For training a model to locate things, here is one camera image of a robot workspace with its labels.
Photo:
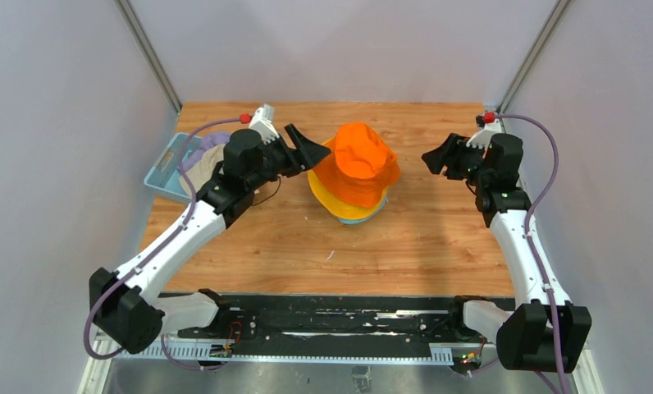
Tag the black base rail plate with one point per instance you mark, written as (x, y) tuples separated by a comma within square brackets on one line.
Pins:
[(334, 329)]

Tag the lavender hat in basket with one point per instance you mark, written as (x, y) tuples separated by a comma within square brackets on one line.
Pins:
[(206, 143)]

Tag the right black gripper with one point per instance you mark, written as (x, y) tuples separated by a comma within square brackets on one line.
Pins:
[(449, 154)]

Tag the teal bucket hat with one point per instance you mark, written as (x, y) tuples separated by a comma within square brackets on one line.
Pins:
[(356, 221)]

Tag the beige hat in basket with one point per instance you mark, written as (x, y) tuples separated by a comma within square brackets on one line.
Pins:
[(199, 167)]

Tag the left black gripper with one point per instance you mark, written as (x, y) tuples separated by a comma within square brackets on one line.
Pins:
[(307, 153)]

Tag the yellow bucket hat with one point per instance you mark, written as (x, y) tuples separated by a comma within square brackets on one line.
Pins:
[(336, 207)]

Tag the light blue plastic basket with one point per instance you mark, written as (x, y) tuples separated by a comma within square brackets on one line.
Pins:
[(163, 178)]

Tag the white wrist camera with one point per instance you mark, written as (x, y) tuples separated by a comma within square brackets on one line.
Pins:
[(261, 121), (488, 125)]

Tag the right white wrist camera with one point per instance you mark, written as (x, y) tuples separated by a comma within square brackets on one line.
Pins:
[(488, 125)]

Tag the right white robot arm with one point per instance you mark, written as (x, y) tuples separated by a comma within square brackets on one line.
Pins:
[(546, 331)]

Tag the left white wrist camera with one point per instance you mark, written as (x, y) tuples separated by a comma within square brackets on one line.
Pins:
[(261, 121)]

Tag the orange bucket hat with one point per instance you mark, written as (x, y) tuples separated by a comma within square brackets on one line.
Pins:
[(360, 165)]

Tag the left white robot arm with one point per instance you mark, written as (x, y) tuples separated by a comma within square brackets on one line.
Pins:
[(126, 302)]

